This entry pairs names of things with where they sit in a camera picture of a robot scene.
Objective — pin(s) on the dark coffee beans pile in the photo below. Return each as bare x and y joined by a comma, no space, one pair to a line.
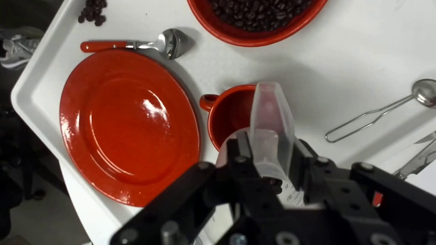
92,11
258,14

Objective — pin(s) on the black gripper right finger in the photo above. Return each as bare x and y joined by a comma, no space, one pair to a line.
362,191

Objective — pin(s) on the red mug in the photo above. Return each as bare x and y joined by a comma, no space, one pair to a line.
231,113

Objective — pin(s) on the red plate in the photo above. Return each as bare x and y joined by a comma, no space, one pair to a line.
126,127

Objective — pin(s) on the white sneaker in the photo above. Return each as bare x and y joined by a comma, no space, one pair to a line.
17,52

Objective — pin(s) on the red bowl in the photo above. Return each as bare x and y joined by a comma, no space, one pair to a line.
253,36

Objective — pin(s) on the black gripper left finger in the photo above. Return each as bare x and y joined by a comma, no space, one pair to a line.
190,195

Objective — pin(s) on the white plastic tray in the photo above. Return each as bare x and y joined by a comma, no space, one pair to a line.
317,68

